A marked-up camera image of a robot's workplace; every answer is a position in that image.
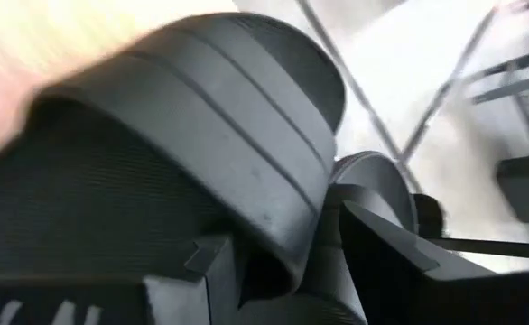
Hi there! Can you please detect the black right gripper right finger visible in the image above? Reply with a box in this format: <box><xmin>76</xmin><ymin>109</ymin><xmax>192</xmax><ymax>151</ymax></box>
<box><xmin>339</xmin><ymin>200</ymin><xmax>497</xmax><ymax>325</ymax></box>

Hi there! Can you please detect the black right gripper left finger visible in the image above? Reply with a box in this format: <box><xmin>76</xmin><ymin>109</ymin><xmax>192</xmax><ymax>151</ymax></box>
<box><xmin>142</xmin><ymin>233</ymin><xmax>248</xmax><ymax>325</ymax></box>

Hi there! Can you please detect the black rubber slide sandal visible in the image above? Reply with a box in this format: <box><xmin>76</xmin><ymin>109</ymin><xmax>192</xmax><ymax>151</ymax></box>
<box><xmin>0</xmin><ymin>11</ymin><xmax>422</xmax><ymax>325</ymax></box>

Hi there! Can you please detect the black equipment box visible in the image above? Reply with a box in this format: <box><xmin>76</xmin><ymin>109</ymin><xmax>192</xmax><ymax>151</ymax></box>
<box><xmin>496</xmin><ymin>152</ymin><xmax>529</xmax><ymax>226</ymax></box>

